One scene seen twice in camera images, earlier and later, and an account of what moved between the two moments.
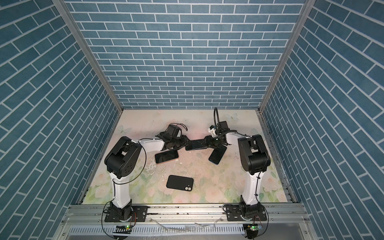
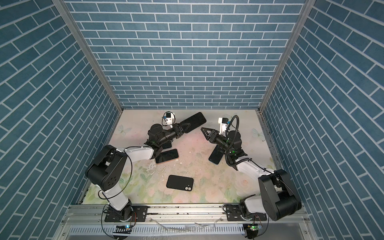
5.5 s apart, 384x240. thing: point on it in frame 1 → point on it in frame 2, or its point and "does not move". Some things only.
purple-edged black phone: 166,156 does not move
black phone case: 196,144 → 195,121
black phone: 195,147 → 195,120
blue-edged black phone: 217,153 does not move
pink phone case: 166,156 does not move
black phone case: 180,183 does not move
